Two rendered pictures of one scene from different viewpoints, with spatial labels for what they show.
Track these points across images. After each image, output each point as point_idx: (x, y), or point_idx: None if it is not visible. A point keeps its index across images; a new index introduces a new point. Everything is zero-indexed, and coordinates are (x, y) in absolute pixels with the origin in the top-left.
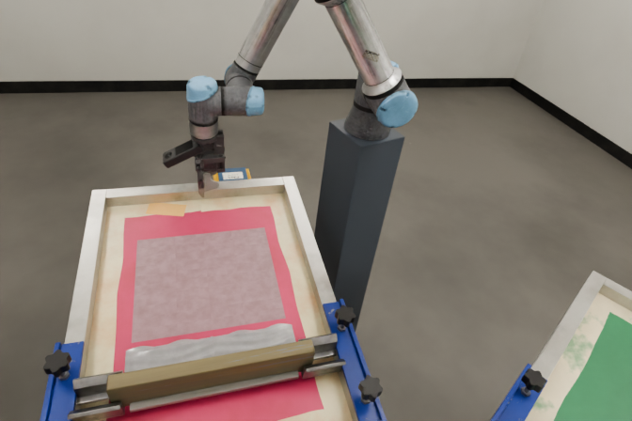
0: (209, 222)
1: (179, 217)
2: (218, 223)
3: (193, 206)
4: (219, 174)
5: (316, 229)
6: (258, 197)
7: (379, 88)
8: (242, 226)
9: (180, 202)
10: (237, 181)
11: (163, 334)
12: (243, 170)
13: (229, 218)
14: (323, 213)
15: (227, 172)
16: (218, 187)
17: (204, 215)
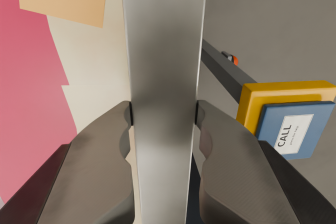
0: (6, 108)
1: None
2: (9, 135)
3: (94, 55)
4: (311, 108)
5: (193, 166)
6: (134, 222)
7: None
8: (11, 188)
9: None
10: (175, 222)
11: None
12: (300, 154)
13: (39, 164)
14: (192, 198)
15: (310, 124)
16: (149, 176)
17: (41, 95)
